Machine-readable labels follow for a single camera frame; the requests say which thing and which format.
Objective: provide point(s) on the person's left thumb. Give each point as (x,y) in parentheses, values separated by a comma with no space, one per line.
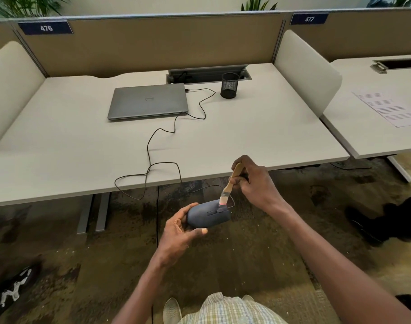
(198,233)

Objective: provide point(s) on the white desk side divider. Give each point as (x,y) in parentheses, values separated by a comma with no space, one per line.
(10,87)
(306,70)

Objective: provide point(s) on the printed paper sheet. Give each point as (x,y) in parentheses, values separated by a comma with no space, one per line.
(389,107)

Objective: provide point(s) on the dark grey computer mouse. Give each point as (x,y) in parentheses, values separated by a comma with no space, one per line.
(207,215)

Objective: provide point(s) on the person's left hand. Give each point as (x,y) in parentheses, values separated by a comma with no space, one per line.
(173,237)

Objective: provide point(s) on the black mesh pen holder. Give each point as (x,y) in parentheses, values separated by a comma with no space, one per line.
(229,86)

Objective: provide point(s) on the person's right forearm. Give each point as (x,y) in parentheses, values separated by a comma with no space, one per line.
(330,263)

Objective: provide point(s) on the grey closed laptop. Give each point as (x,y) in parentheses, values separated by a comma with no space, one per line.
(148,101)

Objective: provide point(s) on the person's left forearm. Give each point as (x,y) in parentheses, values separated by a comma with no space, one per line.
(143,290)

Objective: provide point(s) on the beige desk partition panel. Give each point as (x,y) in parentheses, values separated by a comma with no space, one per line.
(367,33)
(151,43)

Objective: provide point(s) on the green potted plant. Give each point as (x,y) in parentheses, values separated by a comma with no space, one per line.
(257,3)
(392,1)
(21,5)

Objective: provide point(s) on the black shoe with white print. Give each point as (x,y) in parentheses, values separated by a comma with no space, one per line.
(11,288)

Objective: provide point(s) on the person's plaid shorts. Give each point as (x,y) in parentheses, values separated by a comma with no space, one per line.
(232,310)

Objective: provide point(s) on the person's right thumb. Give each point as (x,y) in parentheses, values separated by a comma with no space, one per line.
(238,182)

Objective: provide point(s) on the blue desk number sign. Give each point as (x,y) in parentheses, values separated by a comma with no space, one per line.
(45,27)
(309,19)

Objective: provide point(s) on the white metal desk leg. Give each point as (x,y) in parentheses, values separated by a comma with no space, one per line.
(399,167)

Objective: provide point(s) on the person's white shoe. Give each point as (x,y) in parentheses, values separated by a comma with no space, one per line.
(171,311)

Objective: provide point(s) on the grey metal desk leg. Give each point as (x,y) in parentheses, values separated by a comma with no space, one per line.
(92,212)

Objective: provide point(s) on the person's right hand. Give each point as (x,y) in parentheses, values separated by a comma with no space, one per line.
(259,187)

